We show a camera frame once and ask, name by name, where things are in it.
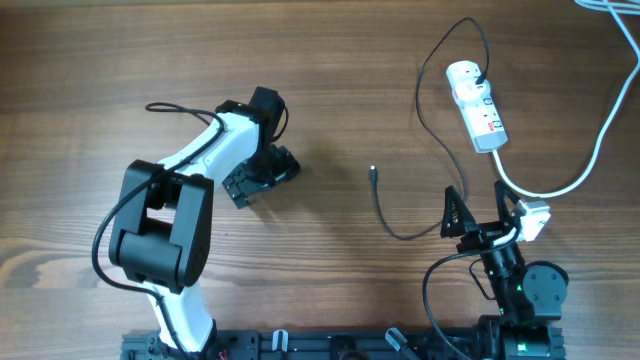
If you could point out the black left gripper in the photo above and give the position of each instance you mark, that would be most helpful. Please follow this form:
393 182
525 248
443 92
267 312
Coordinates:
238 184

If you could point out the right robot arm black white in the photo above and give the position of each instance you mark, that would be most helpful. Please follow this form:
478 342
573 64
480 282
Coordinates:
529 295

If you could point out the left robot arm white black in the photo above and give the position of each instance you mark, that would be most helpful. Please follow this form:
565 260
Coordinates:
161 225

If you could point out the white charger adapter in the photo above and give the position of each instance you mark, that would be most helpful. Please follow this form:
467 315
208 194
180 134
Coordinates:
468 91

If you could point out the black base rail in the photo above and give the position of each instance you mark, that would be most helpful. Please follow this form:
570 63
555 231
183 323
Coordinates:
380 345

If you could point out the white power strip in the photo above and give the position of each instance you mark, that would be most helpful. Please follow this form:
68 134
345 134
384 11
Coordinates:
483 123

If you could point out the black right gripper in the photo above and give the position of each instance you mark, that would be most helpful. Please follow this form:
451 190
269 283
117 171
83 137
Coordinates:
481 233

